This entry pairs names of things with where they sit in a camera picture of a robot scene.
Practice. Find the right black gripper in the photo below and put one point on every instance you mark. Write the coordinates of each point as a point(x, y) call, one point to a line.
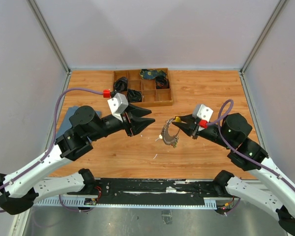
point(188, 128)

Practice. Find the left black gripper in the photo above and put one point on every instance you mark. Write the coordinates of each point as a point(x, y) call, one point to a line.
point(137, 124)

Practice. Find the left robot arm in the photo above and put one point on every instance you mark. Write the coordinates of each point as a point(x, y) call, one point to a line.
point(21, 189)

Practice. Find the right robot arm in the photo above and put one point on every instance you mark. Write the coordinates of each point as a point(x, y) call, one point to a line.
point(231, 131)

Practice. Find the dark rolled tie centre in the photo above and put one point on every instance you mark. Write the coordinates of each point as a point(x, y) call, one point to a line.
point(134, 96)

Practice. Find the dark rolled tie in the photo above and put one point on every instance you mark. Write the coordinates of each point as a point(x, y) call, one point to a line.
point(134, 96)
point(120, 86)
point(161, 82)

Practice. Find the wooden compartment tray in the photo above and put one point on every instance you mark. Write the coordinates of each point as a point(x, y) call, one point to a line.
point(151, 95)

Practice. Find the dark rolled tie left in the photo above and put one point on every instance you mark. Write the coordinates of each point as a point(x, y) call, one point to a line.
point(120, 86)

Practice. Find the dark rolled tie right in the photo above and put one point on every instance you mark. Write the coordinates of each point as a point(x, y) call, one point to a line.
point(161, 82)

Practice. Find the blue yellow patterned tie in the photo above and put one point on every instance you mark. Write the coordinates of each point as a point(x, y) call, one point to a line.
point(150, 74)

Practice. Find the blue folded cloth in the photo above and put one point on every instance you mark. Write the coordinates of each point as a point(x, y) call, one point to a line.
point(71, 126)

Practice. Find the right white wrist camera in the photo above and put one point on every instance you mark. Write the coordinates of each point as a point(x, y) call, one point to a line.
point(203, 113)

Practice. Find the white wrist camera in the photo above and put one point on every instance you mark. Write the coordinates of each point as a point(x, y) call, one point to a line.
point(203, 113)
point(117, 103)

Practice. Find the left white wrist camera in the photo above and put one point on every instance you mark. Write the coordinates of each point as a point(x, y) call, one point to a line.
point(117, 103)

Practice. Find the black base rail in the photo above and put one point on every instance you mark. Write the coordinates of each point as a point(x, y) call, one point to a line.
point(150, 188)

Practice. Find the grey slotted cable duct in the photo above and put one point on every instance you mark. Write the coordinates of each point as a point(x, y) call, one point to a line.
point(131, 201)

